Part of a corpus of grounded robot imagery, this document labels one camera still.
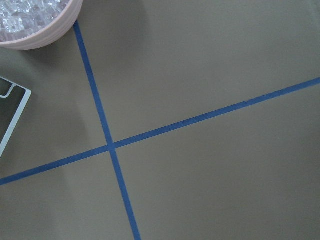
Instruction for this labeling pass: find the white wire cup rack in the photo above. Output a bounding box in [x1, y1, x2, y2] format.
[0, 77, 32, 156]

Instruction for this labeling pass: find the pink bowl of ice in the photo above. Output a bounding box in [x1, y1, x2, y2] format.
[0, 0, 83, 51]

